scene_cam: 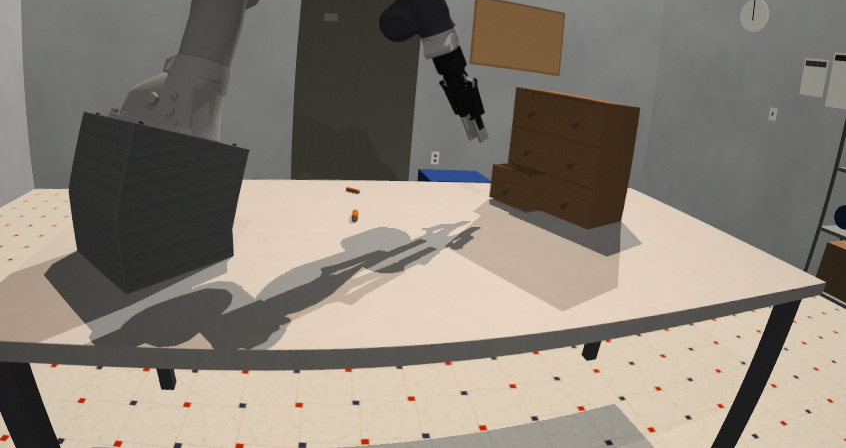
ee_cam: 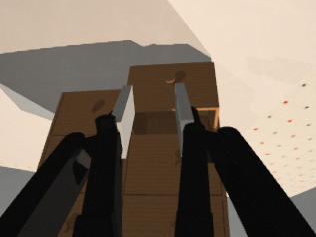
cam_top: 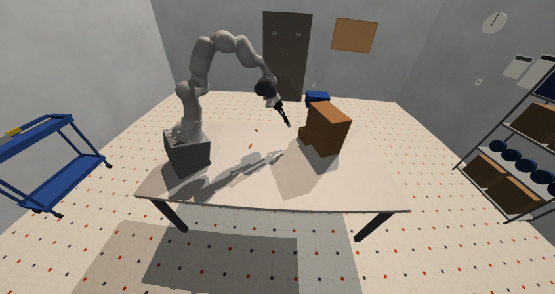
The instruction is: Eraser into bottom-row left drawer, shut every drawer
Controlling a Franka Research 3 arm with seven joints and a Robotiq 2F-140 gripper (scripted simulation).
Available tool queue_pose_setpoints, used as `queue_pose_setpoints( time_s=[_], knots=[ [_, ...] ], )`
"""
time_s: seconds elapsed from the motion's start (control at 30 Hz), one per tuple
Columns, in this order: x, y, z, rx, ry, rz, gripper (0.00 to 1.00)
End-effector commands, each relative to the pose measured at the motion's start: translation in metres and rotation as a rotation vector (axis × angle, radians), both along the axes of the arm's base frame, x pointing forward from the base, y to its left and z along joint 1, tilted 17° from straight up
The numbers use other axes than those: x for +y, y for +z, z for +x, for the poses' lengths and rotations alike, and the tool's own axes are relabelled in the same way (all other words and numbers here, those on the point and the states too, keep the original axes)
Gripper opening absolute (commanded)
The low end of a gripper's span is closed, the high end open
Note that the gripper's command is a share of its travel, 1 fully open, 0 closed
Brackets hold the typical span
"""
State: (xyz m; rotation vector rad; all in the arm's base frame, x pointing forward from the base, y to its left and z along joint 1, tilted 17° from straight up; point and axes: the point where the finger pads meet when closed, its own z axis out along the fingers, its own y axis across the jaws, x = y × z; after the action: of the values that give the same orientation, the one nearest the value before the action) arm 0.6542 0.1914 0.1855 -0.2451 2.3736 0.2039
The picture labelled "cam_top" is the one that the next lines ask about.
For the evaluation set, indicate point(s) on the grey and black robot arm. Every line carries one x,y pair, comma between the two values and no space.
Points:
189,129

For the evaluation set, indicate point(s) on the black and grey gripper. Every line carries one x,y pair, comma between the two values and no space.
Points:
278,106

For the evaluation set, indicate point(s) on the dark brown chest of drawers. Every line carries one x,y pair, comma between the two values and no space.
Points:
340,124

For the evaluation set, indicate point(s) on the brown wooden drawer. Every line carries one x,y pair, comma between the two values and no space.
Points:
313,113
305,135
321,136
311,125
318,146
324,124

